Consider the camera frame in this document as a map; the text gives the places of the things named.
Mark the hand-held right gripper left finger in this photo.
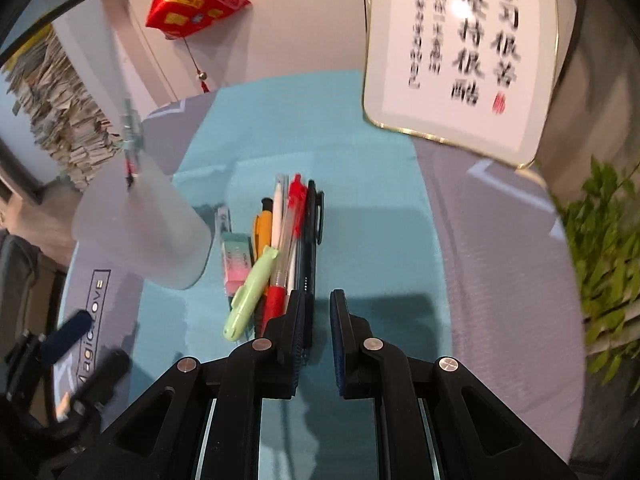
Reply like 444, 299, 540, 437
65, 289, 307, 480

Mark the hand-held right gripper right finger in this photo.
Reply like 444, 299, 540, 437
329, 289, 576, 480

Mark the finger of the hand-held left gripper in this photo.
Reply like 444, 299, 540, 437
74, 350, 132, 406
42, 310, 94, 362

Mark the red pen with clear barrel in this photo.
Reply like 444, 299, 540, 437
261, 174, 307, 333

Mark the black pen with clip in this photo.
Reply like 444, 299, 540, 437
295, 179, 327, 348

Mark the yellow pen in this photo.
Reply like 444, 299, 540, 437
251, 197, 274, 263

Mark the frosted plastic cup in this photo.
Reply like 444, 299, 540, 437
71, 157, 212, 291

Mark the clear plastic ruler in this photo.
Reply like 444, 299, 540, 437
215, 205, 234, 241

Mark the light green pen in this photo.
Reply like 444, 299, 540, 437
222, 246, 280, 341

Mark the grey fabric object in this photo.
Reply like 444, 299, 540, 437
0, 232, 42, 361

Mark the pink and green eraser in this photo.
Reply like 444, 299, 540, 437
220, 232, 256, 302

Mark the white pen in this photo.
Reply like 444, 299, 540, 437
271, 182, 287, 255

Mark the grey and teal desk mat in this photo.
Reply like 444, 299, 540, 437
50, 72, 586, 480

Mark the tall stack of books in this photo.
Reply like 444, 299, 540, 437
2, 25, 115, 192

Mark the green potted plant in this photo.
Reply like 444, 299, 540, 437
552, 157, 640, 376

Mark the framed calligraphy sign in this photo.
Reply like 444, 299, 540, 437
362, 0, 559, 170

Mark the red hanging ornament with tassel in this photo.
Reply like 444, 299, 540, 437
145, 0, 252, 97

